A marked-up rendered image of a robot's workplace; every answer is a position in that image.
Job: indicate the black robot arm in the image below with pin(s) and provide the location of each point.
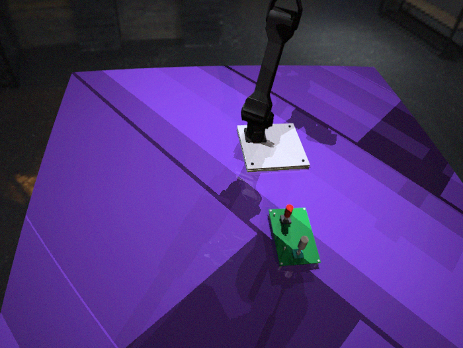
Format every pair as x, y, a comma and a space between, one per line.
280, 27

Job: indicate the green circuit board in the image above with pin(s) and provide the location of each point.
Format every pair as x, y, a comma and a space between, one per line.
293, 236

